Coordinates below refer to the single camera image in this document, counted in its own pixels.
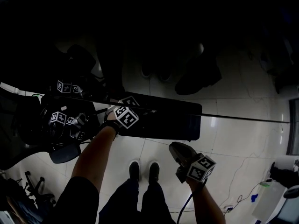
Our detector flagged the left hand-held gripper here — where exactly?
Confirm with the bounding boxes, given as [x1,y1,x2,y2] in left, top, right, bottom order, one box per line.
[114,105,140,129]

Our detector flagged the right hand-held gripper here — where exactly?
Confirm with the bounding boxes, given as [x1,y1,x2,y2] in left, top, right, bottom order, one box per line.
[168,141,217,184]

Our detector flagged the black TV stand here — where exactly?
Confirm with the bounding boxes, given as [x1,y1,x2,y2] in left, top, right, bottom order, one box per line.
[102,106,203,142]

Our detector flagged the person's right forearm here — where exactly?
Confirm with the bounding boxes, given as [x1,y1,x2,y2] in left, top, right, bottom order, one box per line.
[185,178,226,224]

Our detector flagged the person's left forearm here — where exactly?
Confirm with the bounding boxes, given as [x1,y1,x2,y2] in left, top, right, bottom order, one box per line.
[70,125,117,196]

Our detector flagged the person's left hand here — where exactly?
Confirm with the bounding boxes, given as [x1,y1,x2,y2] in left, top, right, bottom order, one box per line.
[104,106,119,126]

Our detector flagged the person's right black shoe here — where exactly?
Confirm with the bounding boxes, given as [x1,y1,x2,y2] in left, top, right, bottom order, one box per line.
[149,162,161,184]

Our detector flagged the person's black shoe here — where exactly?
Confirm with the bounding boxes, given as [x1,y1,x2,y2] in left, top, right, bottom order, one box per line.
[129,161,140,184]
[149,162,161,184]

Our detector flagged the person's left black shoe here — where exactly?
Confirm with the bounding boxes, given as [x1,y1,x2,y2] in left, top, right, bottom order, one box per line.
[129,161,140,184]

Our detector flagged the person's dark trousers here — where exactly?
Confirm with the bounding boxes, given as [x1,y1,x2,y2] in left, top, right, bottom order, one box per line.
[99,178,176,224]

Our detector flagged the black mesh office chair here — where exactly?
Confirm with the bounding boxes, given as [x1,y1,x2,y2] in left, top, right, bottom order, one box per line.
[0,94,108,170]

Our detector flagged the person's black shirt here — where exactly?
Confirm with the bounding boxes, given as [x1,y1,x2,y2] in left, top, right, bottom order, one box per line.
[43,176,100,224]

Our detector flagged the large black television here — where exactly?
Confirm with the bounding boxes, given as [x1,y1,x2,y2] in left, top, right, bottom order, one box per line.
[0,0,291,124]

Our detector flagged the white storage box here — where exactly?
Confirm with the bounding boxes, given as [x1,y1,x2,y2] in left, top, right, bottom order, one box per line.
[275,155,299,172]

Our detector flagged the black swivel chair base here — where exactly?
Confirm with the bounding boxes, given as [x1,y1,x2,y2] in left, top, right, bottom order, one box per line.
[24,170,57,205]

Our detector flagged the dark framed glass door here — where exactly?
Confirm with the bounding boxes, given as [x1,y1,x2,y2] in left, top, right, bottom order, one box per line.
[287,99,299,156]

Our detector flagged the grey oval chair back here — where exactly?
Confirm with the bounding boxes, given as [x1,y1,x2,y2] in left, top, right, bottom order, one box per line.
[284,185,299,199]

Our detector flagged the black wrist strap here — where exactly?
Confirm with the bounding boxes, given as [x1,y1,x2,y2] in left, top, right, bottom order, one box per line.
[100,120,122,137]

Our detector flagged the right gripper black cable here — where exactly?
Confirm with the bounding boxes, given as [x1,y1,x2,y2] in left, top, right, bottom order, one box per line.
[176,192,194,224]

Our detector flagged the thin floor cable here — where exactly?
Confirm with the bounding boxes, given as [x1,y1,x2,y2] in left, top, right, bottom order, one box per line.
[226,148,269,210]

